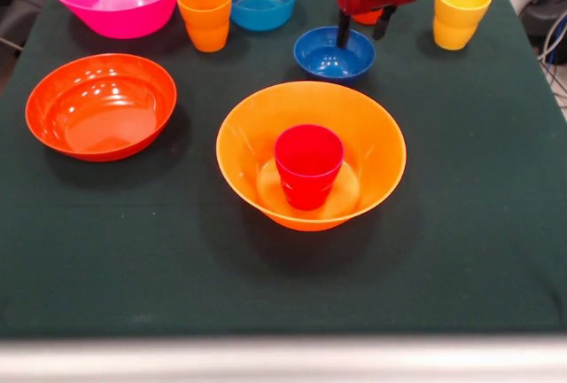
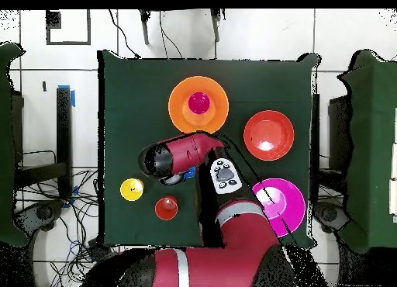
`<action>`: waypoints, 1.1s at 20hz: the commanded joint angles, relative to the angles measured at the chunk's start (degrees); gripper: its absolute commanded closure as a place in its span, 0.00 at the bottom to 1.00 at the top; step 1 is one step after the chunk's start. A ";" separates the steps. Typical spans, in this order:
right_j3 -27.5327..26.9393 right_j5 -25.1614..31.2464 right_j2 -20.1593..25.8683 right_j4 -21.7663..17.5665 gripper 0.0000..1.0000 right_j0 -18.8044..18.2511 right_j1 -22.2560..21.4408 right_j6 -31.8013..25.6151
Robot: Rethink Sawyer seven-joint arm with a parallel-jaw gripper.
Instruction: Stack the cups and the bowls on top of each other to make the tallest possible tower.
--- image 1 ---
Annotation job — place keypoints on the shallow red-orange bowl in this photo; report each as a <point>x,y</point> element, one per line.
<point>102,103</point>

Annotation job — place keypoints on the magenta cup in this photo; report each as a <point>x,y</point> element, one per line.
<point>308,179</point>

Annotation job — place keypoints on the dark green tablecloth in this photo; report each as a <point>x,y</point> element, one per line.
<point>283,281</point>

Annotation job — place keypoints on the small orange cup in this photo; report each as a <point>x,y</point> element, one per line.
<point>206,33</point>

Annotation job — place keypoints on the dark blue bowl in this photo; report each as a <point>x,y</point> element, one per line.
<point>328,64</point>

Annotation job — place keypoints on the tall red-orange cup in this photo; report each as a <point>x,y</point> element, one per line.
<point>367,17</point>

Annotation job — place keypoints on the yellow cup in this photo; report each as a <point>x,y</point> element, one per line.
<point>458,24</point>

